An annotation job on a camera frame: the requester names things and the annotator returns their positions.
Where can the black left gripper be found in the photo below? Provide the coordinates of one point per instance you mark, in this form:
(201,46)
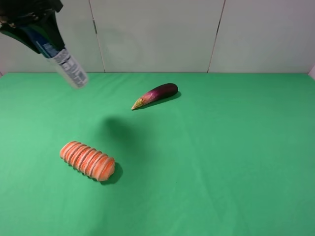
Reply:
(40,14)

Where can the blue capped spray can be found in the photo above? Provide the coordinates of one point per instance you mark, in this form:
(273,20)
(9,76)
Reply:
(63,61)

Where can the purple eggplant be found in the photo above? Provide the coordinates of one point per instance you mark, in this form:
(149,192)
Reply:
(159,93)

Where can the orange sliced bread loaf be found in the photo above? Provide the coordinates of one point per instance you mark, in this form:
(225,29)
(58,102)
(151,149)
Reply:
(87,160)

